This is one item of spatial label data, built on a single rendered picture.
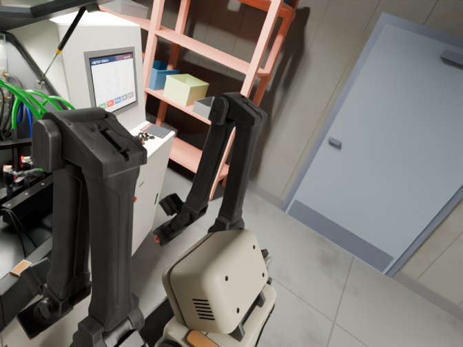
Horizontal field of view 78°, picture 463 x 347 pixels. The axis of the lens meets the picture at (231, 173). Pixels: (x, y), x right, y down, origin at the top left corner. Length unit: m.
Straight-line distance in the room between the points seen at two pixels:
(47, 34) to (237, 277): 1.18
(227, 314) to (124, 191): 0.32
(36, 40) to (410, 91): 2.65
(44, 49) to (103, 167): 1.11
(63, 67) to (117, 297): 1.07
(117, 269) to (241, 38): 3.12
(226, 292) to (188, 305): 0.09
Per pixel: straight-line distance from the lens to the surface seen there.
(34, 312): 0.85
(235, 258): 0.63
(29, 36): 1.50
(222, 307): 0.60
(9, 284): 1.10
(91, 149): 0.40
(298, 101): 3.16
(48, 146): 0.44
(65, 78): 1.43
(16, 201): 1.32
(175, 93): 3.07
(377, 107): 2.98
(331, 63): 3.08
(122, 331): 0.63
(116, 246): 0.48
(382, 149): 3.04
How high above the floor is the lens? 1.81
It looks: 29 degrees down
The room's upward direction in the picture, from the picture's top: 21 degrees clockwise
